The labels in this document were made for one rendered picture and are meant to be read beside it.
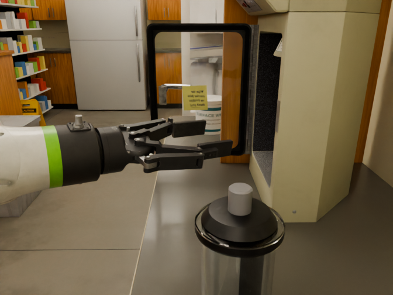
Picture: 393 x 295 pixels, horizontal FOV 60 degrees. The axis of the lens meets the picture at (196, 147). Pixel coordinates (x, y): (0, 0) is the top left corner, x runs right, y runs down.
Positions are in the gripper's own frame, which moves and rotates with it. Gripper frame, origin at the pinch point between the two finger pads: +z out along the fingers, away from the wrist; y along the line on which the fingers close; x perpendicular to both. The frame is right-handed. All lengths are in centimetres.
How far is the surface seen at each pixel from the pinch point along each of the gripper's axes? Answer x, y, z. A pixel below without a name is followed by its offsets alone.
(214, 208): -1.8, -21.0, -11.6
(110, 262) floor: 136, 105, 16
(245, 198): -4.6, -23.8, -9.6
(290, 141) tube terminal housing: 2.7, -1.2, 21.6
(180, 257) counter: 24.9, -3.8, -4.3
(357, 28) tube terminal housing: -21.4, 0.6, 34.4
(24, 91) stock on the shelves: 138, 447, 0
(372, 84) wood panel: -4, 15, 71
